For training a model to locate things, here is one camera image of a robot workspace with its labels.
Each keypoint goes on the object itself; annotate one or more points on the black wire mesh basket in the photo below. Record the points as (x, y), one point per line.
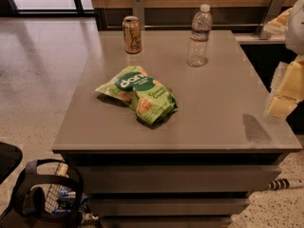
(50, 191)

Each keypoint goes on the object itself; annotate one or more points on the left metal wall bracket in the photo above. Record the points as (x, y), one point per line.
(138, 10)

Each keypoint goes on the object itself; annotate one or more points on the grey drawer cabinet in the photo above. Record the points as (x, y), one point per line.
(196, 169)

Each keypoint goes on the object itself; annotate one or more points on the metal wall bracket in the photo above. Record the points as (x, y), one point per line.
(138, 10)
(271, 13)

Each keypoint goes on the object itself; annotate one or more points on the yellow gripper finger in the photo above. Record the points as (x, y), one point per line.
(280, 24)
(287, 89)

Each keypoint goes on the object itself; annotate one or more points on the striped black white pole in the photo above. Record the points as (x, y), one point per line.
(285, 184)

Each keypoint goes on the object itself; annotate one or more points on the black chair seat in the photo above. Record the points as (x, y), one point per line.
(10, 157)

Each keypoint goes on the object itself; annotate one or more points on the right metal wall bracket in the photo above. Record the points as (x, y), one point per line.
(271, 13)

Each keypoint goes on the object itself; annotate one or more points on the gold beverage can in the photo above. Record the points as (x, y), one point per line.
(132, 34)

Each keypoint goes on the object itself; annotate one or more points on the green chip bag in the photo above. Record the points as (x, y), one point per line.
(151, 101)

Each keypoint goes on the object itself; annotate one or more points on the clear plastic water bottle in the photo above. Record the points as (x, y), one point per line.
(199, 36)

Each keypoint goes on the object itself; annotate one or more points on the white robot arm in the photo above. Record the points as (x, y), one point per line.
(294, 37)

